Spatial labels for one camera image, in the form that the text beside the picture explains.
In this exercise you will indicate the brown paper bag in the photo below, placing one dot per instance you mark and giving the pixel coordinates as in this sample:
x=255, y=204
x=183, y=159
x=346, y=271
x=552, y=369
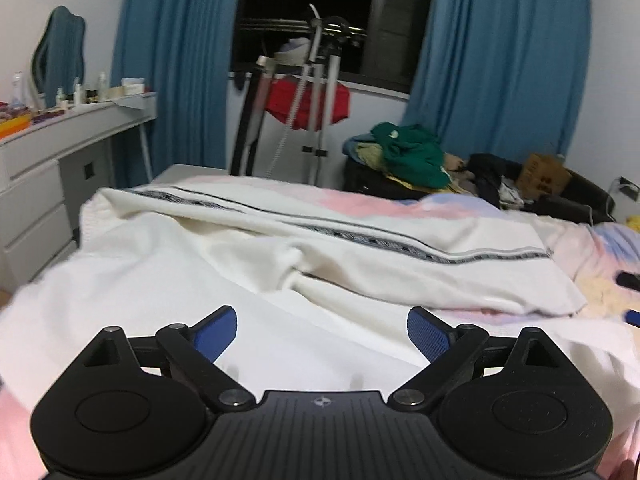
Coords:
x=542, y=175

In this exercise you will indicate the black clothing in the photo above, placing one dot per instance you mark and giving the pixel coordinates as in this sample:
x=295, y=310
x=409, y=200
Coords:
x=487, y=170

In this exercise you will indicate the wavy mirror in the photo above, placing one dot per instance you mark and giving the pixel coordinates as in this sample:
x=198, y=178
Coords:
x=62, y=55

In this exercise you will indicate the white pants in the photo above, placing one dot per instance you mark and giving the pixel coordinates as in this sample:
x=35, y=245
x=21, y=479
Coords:
x=350, y=260

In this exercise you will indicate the yellow-green cloth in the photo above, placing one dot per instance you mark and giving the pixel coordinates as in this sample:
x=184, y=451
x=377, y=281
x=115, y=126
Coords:
x=372, y=155

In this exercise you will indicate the green garment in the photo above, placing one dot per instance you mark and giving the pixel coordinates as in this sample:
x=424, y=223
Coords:
x=415, y=155

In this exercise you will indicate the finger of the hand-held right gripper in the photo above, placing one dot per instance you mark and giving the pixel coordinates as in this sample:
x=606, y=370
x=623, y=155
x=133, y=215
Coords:
x=634, y=318
x=631, y=281

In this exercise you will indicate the red garment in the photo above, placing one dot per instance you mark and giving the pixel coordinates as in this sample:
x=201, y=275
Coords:
x=280, y=100

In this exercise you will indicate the pastel bedsheet bed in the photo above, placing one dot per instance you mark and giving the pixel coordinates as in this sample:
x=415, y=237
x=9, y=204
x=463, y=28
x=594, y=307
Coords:
x=360, y=202

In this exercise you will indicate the small white bottle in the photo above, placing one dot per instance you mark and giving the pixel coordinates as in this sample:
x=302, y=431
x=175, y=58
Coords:
x=60, y=97

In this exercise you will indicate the blue curtain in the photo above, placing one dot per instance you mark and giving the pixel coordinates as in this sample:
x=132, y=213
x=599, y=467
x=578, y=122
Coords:
x=175, y=60
x=500, y=60

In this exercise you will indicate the black sofa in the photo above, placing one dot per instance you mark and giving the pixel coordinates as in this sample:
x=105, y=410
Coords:
x=580, y=205

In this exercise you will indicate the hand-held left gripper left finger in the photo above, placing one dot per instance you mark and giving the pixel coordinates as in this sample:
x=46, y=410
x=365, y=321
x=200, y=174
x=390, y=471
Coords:
x=217, y=332

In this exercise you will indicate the orange tray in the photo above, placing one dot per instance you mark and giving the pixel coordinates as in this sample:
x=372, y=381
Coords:
x=15, y=127

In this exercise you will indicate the white vanity desk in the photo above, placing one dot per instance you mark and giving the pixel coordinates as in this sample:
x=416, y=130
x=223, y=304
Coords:
x=40, y=200

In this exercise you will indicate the garment steamer stand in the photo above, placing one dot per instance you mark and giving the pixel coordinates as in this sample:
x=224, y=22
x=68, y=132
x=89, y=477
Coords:
x=334, y=75

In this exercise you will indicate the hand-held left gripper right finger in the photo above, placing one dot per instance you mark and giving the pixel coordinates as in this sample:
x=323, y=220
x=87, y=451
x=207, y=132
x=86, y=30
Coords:
x=430, y=332

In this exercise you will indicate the silver folding rack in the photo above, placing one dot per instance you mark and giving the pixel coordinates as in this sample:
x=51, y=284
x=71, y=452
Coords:
x=250, y=125

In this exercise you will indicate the clear tall bottle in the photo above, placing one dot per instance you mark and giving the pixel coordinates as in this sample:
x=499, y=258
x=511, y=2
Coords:
x=102, y=84

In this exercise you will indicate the tissue box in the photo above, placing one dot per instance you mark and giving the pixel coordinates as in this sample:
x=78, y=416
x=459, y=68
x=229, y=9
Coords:
x=133, y=86

